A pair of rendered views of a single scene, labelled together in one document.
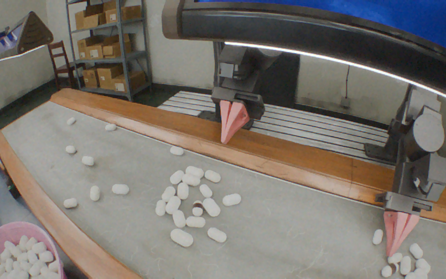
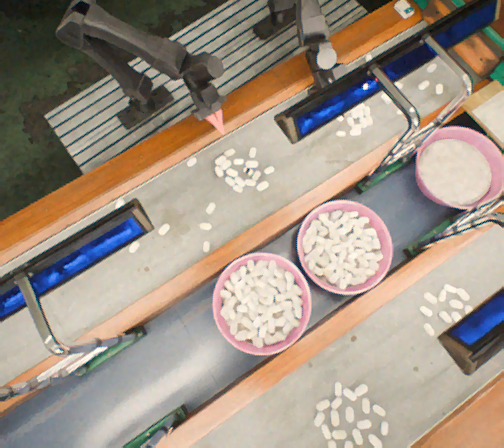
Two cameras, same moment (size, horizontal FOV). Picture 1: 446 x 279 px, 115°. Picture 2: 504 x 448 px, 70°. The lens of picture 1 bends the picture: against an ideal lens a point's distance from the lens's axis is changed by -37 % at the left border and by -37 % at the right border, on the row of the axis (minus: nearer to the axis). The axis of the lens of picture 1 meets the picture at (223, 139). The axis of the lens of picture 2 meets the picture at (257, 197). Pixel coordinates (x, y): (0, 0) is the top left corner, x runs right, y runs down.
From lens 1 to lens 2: 0.82 m
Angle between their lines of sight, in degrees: 49
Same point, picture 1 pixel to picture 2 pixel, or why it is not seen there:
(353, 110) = not seen: outside the picture
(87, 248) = (252, 234)
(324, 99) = not seen: outside the picture
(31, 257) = (242, 283)
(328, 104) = not seen: outside the picture
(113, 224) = (234, 219)
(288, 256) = (297, 149)
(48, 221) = (222, 261)
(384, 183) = (302, 71)
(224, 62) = (210, 102)
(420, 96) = (308, 21)
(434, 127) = (328, 53)
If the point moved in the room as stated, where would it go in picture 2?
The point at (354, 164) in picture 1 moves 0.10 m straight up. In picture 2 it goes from (277, 73) to (278, 53)
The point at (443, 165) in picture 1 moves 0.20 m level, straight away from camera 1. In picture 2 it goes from (341, 69) to (342, 12)
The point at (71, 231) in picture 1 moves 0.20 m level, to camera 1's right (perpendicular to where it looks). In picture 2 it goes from (236, 243) to (271, 185)
